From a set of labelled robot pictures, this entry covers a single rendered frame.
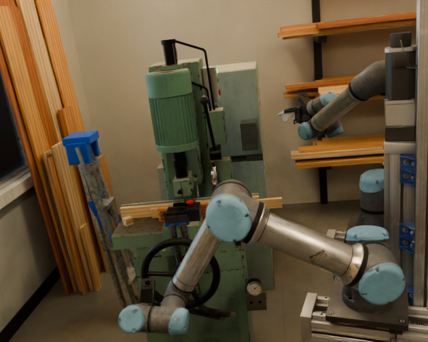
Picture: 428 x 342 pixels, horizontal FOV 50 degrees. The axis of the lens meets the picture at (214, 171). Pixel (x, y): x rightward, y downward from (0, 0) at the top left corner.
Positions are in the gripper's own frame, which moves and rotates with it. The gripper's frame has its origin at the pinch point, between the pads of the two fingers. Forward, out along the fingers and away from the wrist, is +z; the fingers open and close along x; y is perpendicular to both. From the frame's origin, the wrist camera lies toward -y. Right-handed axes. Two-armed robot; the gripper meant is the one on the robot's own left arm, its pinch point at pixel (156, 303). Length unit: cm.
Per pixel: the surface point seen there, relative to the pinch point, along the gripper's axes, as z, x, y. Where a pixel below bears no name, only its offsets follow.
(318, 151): 195, 93, -98
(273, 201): 24, 46, -36
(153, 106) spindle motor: -3, 2, -73
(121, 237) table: 12.3, -16.0, -25.8
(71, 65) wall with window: 185, -107, -192
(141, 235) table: 12.4, -7.7, -25.7
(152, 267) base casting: 19.5, -5.5, -13.4
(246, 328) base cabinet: 35.5, 29.6, 14.4
